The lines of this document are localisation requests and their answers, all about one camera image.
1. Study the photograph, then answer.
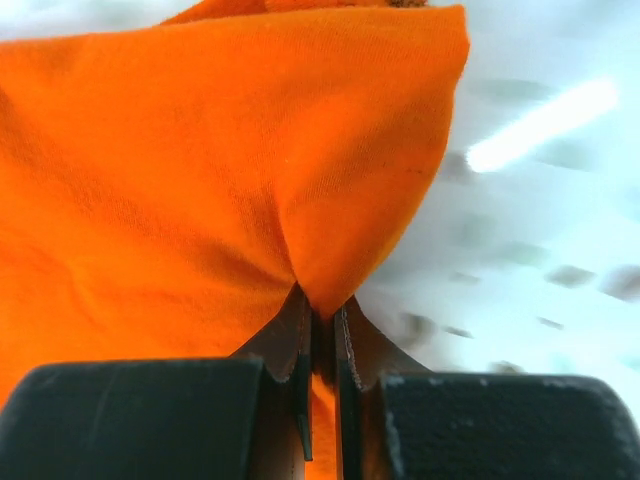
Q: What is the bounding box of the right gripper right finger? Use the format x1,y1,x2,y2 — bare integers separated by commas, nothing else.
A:
333,300,639,479

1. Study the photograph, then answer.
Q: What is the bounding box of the orange t-shirt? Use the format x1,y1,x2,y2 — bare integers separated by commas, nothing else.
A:
0,0,471,480

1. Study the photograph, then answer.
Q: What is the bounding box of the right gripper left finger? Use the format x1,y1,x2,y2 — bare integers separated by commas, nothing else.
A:
1,287,312,479

